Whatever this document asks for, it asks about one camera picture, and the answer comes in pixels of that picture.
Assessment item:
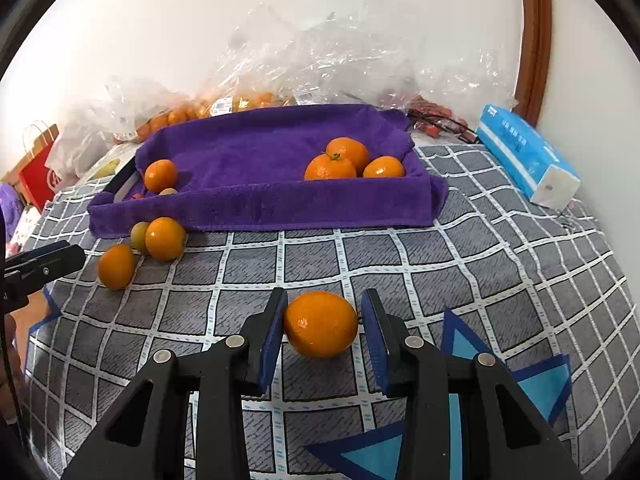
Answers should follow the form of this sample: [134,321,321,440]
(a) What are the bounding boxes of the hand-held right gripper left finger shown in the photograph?
[60,287,289,480]

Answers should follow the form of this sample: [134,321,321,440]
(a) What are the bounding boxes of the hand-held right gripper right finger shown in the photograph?
[361,287,586,480]

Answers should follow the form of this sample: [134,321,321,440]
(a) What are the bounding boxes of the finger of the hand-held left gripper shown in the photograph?
[0,240,87,313]

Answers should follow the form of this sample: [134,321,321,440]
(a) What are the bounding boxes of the large orange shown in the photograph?
[283,291,359,359]

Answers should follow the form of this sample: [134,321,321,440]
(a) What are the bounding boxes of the black tray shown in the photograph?
[102,157,146,206]

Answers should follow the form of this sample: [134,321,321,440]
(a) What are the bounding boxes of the purple towel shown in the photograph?
[87,103,449,233]

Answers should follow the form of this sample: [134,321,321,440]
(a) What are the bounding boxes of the person's left hand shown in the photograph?
[0,310,26,423]

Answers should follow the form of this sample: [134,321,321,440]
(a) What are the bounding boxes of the purple cloth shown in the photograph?
[0,182,26,226]

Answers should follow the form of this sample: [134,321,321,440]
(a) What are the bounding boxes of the red paper bag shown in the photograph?
[19,121,63,213]

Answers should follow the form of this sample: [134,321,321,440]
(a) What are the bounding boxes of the grey checkered blanket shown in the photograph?
[20,142,631,480]

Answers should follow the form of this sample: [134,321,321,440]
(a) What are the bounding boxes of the yellow green fruit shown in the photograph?
[130,221,152,255]

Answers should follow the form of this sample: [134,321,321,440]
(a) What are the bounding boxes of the fruit printed mat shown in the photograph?
[80,157,138,196]

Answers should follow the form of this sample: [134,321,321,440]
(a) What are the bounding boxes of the white plastic bag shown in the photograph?
[45,105,118,181]

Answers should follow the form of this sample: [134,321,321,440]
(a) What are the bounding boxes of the small orange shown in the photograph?
[362,156,405,179]

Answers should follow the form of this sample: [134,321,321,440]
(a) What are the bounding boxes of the orange with green stem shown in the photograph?
[304,152,358,181]

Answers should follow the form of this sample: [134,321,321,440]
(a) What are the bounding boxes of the red small packets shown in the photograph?
[406,94,481,143]

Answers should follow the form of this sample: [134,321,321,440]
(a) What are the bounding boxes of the blue tissue pack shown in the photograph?
[474,104,582,209]

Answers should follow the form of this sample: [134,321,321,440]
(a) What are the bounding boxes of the labelled clear bag of oranges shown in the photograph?
[195,2,311,118]

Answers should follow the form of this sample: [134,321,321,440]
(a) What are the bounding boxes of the crumpled clear plastic bag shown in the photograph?
[295,0,518,111]

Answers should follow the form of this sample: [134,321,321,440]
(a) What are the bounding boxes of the brown wooden door frame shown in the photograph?
[515,0,553,128]

